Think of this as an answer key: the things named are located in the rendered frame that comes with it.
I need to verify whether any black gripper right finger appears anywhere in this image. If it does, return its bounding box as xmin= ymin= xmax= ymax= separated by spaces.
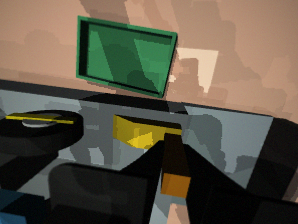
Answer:
xmin=183 ymin=144 xmax=298 ymax=224

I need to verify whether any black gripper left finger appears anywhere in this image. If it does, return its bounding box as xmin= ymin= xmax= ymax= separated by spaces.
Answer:
xmin=48 ymin=140 xmax=165 ymax=224

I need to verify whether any grey ramp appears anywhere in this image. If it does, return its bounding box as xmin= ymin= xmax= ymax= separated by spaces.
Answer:
xmin=0 ymin=80 xmax=298 ymax=202

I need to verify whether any yellow wedge chock with orange handle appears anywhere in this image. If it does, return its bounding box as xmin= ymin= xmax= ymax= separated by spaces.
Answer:
xmin=113 ymin=114 xmax=191 ymax=198

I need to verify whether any green tray floor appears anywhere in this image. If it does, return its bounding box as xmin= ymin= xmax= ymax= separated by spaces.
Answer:
xmin=86 ymin=24 xmax=172 ymax=92

